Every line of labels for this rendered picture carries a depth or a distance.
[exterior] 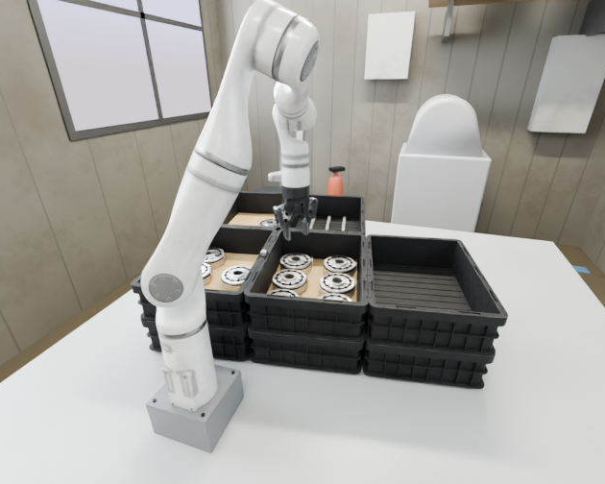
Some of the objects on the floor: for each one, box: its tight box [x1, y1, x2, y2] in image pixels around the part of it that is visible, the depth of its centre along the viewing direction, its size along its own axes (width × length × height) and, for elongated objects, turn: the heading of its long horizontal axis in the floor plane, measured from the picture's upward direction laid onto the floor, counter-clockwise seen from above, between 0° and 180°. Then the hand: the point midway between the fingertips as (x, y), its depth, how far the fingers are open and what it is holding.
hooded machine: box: [391, 94, 492, 232], centre depth 271 cm, size 65×55×129 cm
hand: (296, 231), depth 94 cm, fingers open, 5 cm apart
